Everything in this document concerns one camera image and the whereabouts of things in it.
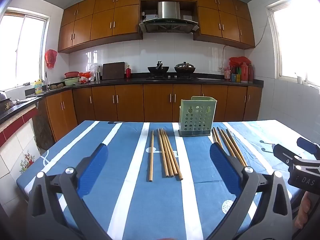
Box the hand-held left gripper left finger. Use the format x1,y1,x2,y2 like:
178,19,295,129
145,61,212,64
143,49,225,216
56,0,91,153
26,143,112,240

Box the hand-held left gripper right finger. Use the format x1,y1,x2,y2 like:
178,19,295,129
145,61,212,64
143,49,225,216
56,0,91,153
209,142,293,240

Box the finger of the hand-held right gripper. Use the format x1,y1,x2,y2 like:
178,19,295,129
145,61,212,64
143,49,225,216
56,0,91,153
273,144,310,167
297,137,320,155

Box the green perforated plastic chopstick holder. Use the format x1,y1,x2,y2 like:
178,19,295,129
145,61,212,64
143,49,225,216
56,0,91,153
179,96,217,137

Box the person's right hand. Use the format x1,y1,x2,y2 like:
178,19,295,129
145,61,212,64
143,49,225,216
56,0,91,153
295,194,312,229

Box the blue white striped tablecloth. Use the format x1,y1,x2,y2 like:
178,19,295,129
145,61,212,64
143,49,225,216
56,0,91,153
16,119,320,240

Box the wooden lower kitchen cabinets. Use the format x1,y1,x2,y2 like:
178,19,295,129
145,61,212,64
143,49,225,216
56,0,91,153
41,84,263,143

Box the red and white plastic bag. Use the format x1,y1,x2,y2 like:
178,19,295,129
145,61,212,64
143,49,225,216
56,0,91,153
79,72,95,83

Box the grey rag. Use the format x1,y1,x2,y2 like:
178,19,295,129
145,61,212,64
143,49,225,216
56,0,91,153
14,97,38,105

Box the black kitchen countertop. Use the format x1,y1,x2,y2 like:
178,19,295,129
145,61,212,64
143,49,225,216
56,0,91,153
0,73,264,124

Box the dark wooden cutting board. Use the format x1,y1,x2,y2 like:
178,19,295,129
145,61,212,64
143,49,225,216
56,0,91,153
102,62,125,80

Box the black gas stove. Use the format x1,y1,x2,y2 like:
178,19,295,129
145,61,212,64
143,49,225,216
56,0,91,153
146,74,199,81

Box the black wok with lid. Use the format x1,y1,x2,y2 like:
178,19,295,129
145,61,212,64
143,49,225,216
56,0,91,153
174,61,196,73

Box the dark patterned box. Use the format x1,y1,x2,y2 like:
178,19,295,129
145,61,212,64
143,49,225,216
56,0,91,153
0,97,13,112

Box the black open wok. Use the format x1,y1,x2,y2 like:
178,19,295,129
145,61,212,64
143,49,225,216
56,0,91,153
147,60,170,74

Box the red hanging plastic bag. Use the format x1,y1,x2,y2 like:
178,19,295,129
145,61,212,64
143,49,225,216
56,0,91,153
45,49,58,69

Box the steel range hood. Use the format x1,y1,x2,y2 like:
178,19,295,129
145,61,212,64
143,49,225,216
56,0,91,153
139,1,200,34

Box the right-wall sliding window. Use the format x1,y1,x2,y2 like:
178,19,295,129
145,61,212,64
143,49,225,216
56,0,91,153
265,0,320,85

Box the white power cable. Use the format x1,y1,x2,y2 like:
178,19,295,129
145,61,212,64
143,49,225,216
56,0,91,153
221,17,272,68

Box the left-wall sliding window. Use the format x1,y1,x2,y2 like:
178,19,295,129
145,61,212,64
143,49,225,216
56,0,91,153
0,7,50,92

